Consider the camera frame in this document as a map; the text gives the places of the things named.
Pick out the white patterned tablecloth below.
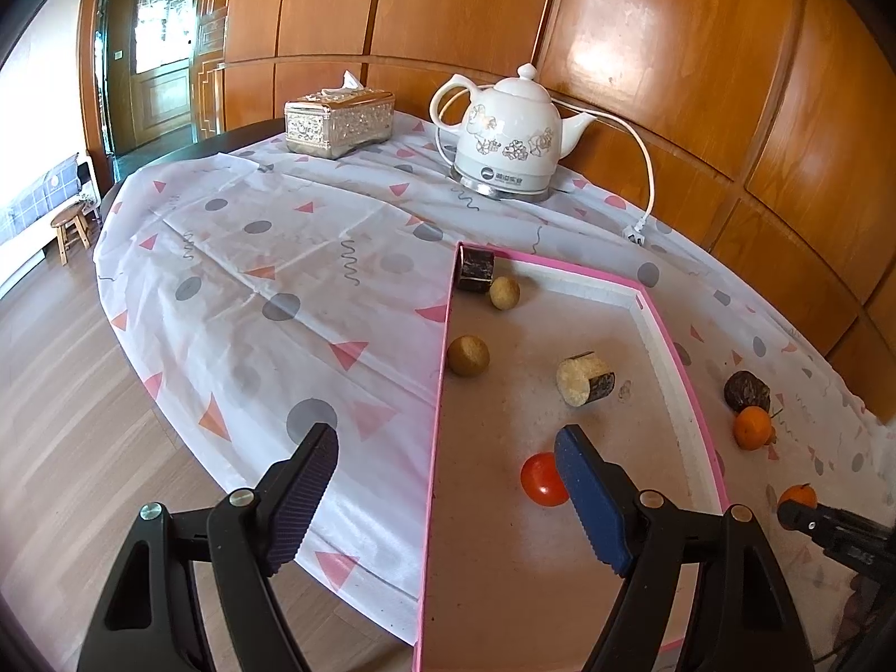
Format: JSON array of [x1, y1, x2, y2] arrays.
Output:
[[94, 112, 896, 672]]

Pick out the ornate silver tissue box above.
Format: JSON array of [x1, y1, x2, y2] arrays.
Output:
[[283, 87, 396, 158]]

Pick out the dark wrinkled passion fruit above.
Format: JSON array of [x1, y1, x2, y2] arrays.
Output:
[[724, 371, 772, 414]]

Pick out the large orange tangerine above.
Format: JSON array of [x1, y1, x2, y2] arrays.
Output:
[[734, 406, 777, 451]]

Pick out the red tomato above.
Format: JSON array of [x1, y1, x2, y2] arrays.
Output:
[[520, 452, 571, 507]]

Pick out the blue plaid sofa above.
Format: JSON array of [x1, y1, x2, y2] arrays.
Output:
[[0, 154, 78, 242]]

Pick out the white power cord with plug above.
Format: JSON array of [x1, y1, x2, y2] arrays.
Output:
[[560, 101, 659, 248]]

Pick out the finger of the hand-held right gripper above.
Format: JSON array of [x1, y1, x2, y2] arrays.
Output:
[[777, 500, 896, 578]]

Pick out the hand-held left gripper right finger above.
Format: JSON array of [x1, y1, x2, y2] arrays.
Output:
[[554, 424, 816, 672]]

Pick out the pink rimmed shallow tray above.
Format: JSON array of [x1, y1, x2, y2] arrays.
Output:
[[413, 241, 729, 672]]

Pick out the white floral electric kettle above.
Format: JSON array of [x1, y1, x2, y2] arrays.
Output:
[[429, 63, 598, 203]]

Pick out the wooden door with glass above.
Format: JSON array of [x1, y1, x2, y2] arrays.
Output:
[[129, 0, 193, 148]]

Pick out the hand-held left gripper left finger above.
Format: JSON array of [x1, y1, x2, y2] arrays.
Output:
[[76, 422, 340, 672]]

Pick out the sugarcane piece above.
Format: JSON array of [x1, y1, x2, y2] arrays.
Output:
[[456, 245, 497, 293], [556, 352, 617, 408]]

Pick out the small wooden stool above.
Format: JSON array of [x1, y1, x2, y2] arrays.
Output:
[[51, 202, 94, 265]]

